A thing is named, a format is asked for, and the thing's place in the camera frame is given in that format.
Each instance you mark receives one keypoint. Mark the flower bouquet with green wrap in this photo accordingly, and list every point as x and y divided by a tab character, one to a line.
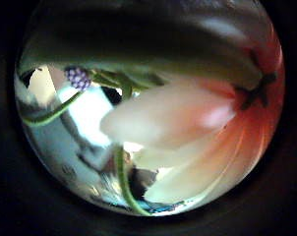
174	114

